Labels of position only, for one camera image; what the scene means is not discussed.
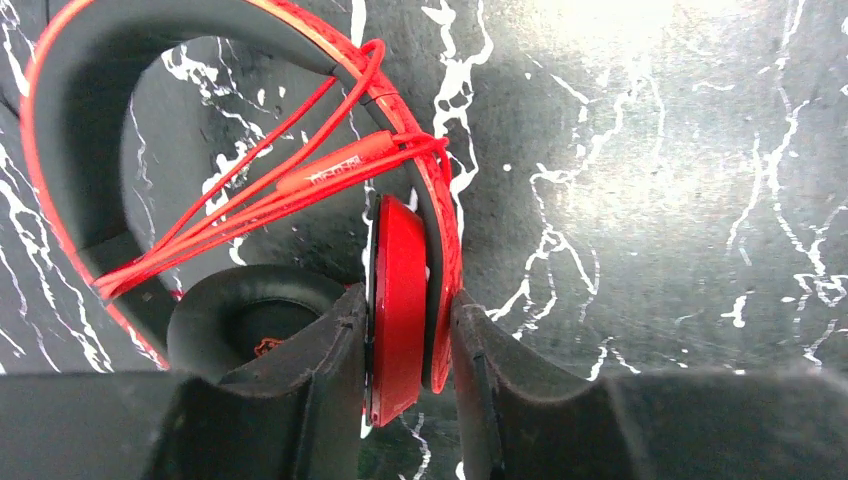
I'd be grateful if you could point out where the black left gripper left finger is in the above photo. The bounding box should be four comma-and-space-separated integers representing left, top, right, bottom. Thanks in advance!
1, 284, 367, 479

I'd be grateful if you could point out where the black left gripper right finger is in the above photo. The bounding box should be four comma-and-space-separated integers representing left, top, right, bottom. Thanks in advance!
451, 293, 847, 479

